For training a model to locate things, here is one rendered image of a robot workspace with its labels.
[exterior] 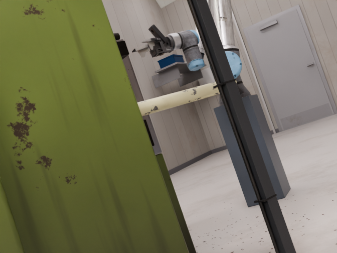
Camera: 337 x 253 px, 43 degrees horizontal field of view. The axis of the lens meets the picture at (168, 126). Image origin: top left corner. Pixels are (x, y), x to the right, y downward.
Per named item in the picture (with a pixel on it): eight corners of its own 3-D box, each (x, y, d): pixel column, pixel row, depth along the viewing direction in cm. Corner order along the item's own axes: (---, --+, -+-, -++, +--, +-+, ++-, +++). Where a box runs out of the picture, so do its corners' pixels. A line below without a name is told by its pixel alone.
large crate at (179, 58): (170, 70, 799) (167, 61, 800) (185, 64, 786) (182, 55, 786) (160, 70, 759) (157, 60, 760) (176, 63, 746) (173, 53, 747)
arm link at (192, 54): (205, 68, 245) (198, 47, 245) (205, 64, 233) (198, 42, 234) (189, 73, 246) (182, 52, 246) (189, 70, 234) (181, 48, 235)
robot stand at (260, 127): (256, 198, 266) (223, 106, 268) (291, 188, 257) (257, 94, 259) (247, 207, 246) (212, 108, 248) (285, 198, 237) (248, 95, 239)
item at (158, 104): (231, 92, 158) (226, 79, 158) (240, 88, 153) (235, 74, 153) (130, 121, 133) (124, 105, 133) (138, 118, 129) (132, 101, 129)
